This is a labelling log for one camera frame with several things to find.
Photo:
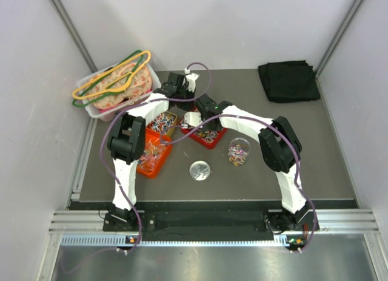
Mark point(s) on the silver round jar lid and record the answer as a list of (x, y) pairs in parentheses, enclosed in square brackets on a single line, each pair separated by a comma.
[(200, 170)]

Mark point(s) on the green clothes hanger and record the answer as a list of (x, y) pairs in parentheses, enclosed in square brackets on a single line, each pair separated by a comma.
[(83, 96)]

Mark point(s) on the pile of wrapped candies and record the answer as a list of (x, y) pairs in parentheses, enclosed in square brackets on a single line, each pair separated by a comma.
[(206, 136)]

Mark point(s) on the floral patterned cloth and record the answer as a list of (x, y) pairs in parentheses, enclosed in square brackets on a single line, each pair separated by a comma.
[(141, 85)]

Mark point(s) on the black folded cloth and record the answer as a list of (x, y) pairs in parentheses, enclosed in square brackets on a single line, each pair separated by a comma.
[(289, 82)]

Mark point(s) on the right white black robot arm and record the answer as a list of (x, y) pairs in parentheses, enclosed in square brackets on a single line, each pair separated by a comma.
[(280, 148)]

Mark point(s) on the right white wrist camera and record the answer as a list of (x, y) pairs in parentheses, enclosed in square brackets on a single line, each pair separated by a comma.
[(193, 119)]

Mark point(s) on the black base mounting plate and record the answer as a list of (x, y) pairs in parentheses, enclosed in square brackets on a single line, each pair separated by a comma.
[(199, 222)]

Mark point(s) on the aluminium frame rail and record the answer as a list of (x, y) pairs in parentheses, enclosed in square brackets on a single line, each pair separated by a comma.
[(331, 221)]

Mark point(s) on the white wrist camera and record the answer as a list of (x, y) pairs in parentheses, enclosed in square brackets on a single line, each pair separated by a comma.
[(193, 119), (191, 79)]

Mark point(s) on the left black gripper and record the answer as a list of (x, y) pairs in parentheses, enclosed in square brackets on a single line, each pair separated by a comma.
[(187, 107)]

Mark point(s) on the white plastic basket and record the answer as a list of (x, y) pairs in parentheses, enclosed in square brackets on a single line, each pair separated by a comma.
[(107, 115)]

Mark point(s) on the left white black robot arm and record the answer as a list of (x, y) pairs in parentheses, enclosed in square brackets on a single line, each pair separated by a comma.
[(126, 141)]

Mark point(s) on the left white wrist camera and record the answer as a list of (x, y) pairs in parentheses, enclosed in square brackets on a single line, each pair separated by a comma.
[(191, 79)]

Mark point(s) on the orange candy tray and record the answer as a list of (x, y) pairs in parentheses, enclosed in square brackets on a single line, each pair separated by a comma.
[(154, 155)]

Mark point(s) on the clear glass jar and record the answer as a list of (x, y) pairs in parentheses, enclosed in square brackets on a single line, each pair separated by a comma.
[(239, 149)]

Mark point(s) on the gold tin candy box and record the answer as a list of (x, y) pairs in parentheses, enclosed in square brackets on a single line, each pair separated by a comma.
[(162, 124)]

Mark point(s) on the red candy tray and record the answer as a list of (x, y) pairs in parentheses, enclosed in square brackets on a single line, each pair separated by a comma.
[(208, 146)]

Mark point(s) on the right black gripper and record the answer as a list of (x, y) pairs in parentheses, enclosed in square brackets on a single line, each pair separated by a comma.
[(205, 128)]

